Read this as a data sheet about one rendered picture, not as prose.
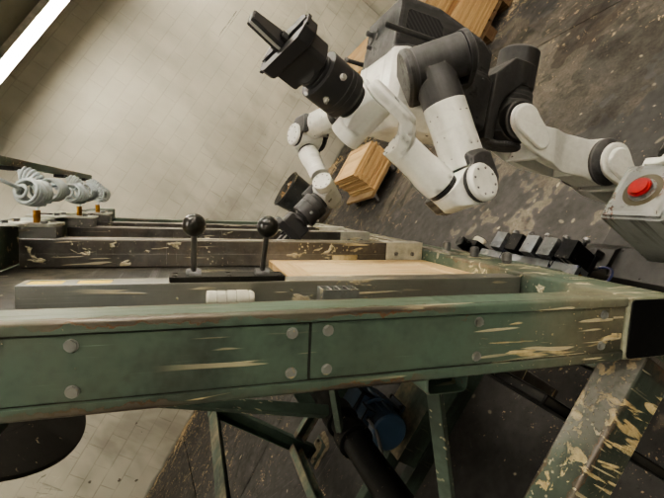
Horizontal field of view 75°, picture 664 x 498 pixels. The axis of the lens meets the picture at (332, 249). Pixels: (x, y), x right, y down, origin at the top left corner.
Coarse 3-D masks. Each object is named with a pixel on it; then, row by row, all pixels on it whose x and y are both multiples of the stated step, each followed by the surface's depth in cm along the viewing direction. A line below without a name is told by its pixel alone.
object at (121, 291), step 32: (32, 288) 66; (64, 288) 67; (96, 288) 69; (128, 288) 70; (160, 288) 72; (192, 288) 73; (224, 288) 75; (256, 288) 77; (288, 288) 79; (384, 288) 85; (416, 288) 87; (448, 288) 90; (480, 288) 92; (512, 288) 95
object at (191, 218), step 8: (192, 216) 68; (200, 216) 69; (184, 224) 68; (192, 224) 68; (200, 224) 69; (192, 232) 68; (200, 232) 69; (192, 240) 71; (192, 248) 72; (192, 256) 73; (192, 264) 74; (192, 272) 75; (200, 272) 75
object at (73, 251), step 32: (0, 224) 98; (32, 224) 100; (64, 224) 110; (32, 256) 102; (64, 256) 104; (96, 256) 106; (128, 256) 109; (160, 256) 111; (224, 256) 116; (256, 256) 119; (288, 256) 122; (320, 256) 125; (384, 256) 131; (416, 256) 134
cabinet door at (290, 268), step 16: (288, 272) 101; (304, 272) 102; (320, 272) 105; (336, 272) 106; (352, 272) 107; (368, 272) 108; (384, 272) 109; (400, 272) 110; (416, 272) 111; (432, 272) 112; (448, 272) 112; (464, 272) 113
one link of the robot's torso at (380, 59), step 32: (416, 0) 102; (384, 32) 108; (416, 32) 98; (448, 32) 105; (384, 64) 105; (480, 64) 109; (480, 96) 110; (384, 128) 109; (416, 128) 105; (480, 128) 113
